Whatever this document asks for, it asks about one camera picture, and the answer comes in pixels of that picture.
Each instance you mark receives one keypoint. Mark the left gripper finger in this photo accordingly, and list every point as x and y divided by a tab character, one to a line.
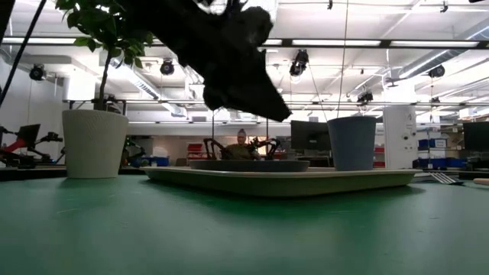
256	89
221	95

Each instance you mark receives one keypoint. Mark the blue plate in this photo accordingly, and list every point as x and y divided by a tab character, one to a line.
248	166

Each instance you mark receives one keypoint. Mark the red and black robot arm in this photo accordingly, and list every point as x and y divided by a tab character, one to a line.
23	147

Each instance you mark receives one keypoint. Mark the black background robot arm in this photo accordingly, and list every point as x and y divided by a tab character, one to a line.
269	147
212	147
131	153

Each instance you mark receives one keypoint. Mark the beige plastic tray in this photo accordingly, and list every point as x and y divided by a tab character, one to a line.
275	185

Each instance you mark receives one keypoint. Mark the blue-grey cup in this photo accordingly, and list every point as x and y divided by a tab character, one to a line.
351	145

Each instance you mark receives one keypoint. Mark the person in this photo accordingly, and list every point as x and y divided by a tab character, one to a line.
240	151

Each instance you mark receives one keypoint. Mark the red storage bin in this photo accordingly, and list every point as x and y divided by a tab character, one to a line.
195	147

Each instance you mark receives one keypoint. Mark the black monitor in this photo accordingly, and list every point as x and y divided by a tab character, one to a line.
309	135
477	135

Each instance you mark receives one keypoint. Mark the blue storage bin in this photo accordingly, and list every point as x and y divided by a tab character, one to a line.
439	163
431	144
158	161

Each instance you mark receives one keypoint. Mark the green leafy potted tree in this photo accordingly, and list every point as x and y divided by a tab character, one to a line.
111	26

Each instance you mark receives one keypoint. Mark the white ribbed plant pot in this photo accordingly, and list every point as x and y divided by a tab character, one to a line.
95	145

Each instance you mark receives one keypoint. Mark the white column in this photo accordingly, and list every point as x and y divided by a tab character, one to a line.
399	130

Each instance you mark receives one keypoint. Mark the black ceiling camera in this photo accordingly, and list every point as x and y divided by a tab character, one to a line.
298	65
167	67
37	72
365	97
437	71

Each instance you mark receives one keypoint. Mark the silver ceiling air duct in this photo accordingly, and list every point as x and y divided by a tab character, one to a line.
439	57
145	86

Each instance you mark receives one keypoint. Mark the black slanted frame bar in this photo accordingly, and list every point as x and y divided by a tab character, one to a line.
23	47

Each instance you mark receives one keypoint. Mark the black table edge rail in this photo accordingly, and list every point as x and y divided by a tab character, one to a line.
30	173

